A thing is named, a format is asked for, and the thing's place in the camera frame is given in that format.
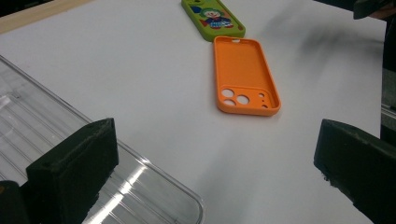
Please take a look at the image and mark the orange phone case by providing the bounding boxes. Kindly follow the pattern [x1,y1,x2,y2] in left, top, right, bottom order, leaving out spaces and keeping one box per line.
[213,35,282,117]

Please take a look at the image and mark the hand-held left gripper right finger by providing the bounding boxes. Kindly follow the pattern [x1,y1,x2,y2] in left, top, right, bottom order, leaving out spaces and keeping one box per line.
[313,119,396,224]

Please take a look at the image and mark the clear plastic tray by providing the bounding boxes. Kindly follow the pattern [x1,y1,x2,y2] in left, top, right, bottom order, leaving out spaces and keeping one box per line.
[0,55,206,224]

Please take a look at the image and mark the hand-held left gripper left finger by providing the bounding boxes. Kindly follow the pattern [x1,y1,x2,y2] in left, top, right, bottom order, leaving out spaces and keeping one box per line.
[25,118,120,224]

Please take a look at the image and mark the green clown phone case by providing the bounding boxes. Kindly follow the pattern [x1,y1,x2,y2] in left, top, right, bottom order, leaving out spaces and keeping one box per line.
[180,0,247,43]

